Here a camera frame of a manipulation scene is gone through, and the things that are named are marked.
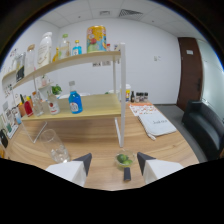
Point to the clear glass jar cork lid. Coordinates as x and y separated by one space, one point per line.
30 61

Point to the large white bottle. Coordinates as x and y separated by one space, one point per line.
44 51

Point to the red liquid bottle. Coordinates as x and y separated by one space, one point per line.
28 108

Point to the clear bottle green cap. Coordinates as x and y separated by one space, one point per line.
65 48

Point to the blue liquid bottle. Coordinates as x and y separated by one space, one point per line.
75 101

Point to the small dark bottles set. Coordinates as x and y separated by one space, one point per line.
140 97

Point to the two-tier wooden shelf rack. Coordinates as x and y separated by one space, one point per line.
96 105

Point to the white fabric pouch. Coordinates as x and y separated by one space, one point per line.
156 123

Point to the black sofa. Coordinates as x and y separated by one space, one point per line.
205 130

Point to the clear bottle brown cap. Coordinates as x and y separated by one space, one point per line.
37 106

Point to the yellow printed can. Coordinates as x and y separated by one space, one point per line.
96 39

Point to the clear glass tumbler with ice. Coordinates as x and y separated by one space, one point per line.
56 148

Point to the orange printed paper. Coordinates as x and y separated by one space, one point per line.
143 108

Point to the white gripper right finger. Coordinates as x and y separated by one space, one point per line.
156 168

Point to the glass bowl of limes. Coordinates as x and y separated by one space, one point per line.
124 159

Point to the brown door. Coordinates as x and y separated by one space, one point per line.
190 73

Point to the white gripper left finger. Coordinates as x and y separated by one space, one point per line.
71 170

